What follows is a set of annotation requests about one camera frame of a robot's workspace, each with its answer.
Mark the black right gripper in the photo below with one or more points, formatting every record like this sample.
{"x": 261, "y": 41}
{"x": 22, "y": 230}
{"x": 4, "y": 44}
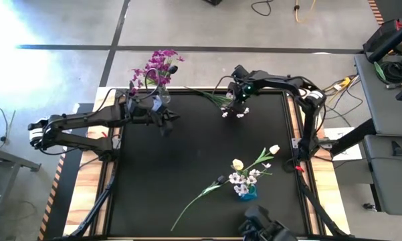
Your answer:
{"x": 242, "y": 89}

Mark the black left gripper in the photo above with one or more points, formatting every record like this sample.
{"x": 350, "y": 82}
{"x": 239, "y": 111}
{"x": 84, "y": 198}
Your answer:
{"x": 144, "y": 112}

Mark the white blossom flower bunch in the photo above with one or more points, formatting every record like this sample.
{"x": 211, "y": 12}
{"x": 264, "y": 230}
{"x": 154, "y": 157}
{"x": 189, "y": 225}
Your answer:
{"x": 234, "y": 177}
{"x": 217, "y": 98}

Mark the black artificial tulip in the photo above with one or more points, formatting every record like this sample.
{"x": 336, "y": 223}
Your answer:
{"x": 221, "y": 180}
{"x": 172, "y": 69}

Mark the white artificial tulip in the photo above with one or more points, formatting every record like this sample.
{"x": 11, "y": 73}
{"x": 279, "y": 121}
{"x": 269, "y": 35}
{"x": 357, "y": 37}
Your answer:
{"x": 237, "y": 164}
{"x": 274, "y": 149}

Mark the purple artificial flower bunch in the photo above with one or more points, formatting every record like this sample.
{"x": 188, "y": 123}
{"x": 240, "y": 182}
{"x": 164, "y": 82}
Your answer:
{"x": 162, "y": 60}
{"x": 136, "y": 72}

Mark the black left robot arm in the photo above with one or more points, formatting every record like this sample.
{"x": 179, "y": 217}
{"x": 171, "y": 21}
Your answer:
{"x": 87, "y": 117}

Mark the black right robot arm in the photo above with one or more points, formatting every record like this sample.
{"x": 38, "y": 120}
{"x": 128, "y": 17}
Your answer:
{"x": 281, "y": 82}

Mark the clear glass vase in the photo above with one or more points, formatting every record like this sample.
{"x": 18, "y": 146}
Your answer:
{"x": 165, "y": 95}

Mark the blue cut-glass vase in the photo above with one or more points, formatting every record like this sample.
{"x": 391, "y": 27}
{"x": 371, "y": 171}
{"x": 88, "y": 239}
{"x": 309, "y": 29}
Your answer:
{"x": 249, "y": 195}

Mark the black table mat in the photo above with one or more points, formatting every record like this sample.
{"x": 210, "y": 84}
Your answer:
{"x": 187, "y": 167}

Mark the white paper sheet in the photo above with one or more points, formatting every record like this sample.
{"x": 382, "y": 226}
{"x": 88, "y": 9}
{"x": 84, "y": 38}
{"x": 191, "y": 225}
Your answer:
{"x": 334, "y": 133}

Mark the black cart beam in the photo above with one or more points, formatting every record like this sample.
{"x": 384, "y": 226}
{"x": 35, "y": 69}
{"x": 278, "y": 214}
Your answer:
{"x": 351, "y": 138}

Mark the black hazard-edged floor mat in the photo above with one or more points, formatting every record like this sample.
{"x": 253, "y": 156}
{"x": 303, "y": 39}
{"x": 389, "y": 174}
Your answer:
{"x": 61, "y": 201}

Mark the grey cart top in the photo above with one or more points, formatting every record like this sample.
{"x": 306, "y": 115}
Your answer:
{"x": 381, "y": 107}

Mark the green leaf-shaped piece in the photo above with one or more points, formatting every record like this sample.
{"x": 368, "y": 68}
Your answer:
{"x": 379, "y": 71}

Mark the black crate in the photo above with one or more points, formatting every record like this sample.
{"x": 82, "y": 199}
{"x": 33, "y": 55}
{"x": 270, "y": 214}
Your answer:
{"x": 381, "y": 31}

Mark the grey side table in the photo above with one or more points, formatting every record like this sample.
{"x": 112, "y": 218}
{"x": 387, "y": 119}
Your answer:
{"x": 6, "y": 160}

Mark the small black floor object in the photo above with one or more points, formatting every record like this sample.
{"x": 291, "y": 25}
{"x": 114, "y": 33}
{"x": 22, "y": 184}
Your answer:
{"x": 369, "y": 207}

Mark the black tall pole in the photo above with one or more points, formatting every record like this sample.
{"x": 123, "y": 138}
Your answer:
{"x": 391, "y": 41}

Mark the grey cart shelf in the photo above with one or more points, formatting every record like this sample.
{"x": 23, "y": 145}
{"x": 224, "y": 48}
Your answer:
{"x": 394, "y": 187}

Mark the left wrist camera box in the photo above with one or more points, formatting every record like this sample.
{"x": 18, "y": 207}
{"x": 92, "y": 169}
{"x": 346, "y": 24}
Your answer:
{"x": 157, "y": 104}

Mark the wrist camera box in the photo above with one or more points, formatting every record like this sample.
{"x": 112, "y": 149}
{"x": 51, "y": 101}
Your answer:
{"x": 157, "y": 104}
{"x": 239, "y": 71}

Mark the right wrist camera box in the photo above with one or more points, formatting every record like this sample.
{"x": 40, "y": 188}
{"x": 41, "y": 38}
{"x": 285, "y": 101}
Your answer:
{"x": 239, "y": 71}

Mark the black diagonal frame strut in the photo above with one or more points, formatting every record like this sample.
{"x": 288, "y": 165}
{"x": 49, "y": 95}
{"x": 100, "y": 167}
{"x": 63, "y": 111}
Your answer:
{"x": 321, "y": 211}
{"x": 97, "y": 207}

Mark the black table-level camera mount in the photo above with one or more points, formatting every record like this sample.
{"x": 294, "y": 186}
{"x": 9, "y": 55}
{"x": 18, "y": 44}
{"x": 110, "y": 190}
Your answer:
{"x": 264, "y": 224}

